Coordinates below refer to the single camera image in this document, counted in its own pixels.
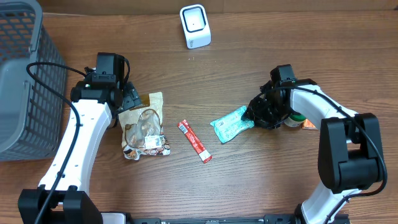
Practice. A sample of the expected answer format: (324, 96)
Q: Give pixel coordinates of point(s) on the white barcode scanner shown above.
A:
(195, 26)

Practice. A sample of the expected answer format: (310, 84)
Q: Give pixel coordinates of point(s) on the grey plastic mesh basket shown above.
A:
(31, 116)

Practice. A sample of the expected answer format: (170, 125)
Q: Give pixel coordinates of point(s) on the beige brown snack pouch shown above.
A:
(143, 131)

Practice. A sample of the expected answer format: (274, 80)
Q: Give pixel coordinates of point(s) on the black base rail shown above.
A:
(202, 220)

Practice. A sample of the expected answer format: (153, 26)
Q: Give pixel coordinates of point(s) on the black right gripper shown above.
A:
(259, 111)

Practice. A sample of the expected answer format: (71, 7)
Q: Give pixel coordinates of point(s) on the green lid jar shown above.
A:
(294, 120)

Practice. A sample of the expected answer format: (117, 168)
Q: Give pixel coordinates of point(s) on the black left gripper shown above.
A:
(131, 97)

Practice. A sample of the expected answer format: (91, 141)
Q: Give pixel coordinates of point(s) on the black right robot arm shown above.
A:
(350, 156)

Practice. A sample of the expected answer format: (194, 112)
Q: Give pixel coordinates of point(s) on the teal tissue pack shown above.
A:
(229, 126)

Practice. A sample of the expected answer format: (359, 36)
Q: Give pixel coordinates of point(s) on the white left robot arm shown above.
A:
(62, 195)

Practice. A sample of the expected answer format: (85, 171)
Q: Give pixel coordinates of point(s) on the red white snack packet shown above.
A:
(197, 145)

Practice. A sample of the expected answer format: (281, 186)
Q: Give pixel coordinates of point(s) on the orange Kleenex tissue pack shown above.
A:
(308, 125)

